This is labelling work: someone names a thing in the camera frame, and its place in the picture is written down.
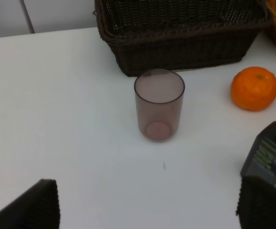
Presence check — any translucent purple plastic cup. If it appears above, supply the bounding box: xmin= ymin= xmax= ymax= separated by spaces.
xmin=133 ymin=69 xmax=185 ymax=142

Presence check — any orange mandarin fruit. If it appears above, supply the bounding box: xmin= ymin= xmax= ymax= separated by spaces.
xmin=230 ymin=66 xmax=276 ymax=112

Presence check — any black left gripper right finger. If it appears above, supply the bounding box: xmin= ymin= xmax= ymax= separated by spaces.
xmin=236 ymin=177 xmax=276 ymax=229

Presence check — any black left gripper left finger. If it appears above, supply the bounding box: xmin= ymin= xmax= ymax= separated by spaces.
xmin=0 ymin=179 xmax=61 ymax=229

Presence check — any dark brown wicker basket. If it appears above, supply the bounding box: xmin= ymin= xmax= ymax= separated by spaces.
xmin=94 ymin=0 xmax=274 ymax=77

